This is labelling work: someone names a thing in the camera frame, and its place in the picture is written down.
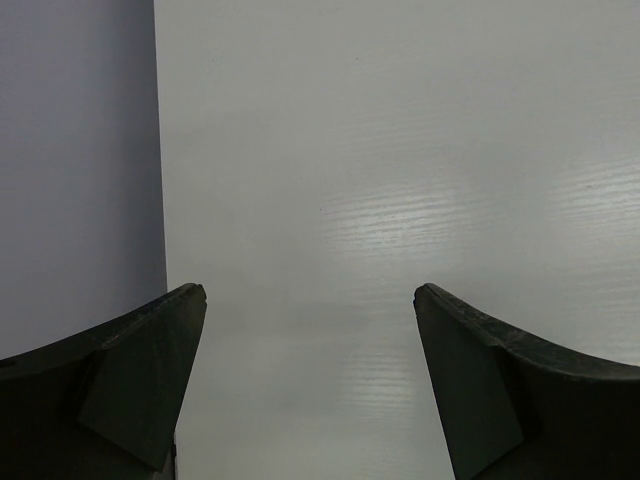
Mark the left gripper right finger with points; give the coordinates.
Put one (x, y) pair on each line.
(513, 405)

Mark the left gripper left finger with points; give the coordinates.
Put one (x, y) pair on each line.
(103, 403)

